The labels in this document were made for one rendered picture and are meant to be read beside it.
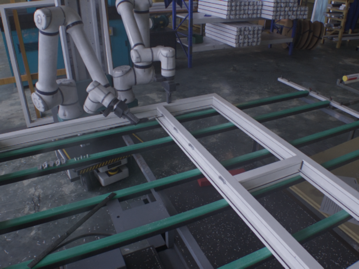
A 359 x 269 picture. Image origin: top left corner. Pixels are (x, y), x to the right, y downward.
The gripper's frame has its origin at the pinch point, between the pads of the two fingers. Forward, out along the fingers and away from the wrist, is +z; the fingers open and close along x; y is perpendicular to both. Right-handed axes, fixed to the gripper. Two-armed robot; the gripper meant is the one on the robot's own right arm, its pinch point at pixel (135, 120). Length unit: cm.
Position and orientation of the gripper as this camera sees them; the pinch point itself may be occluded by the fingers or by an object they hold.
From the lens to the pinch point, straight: 175.7
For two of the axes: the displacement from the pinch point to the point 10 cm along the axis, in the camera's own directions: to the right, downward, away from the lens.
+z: 7.8, 6.2, 0.8
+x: -3.0, 2.7, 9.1
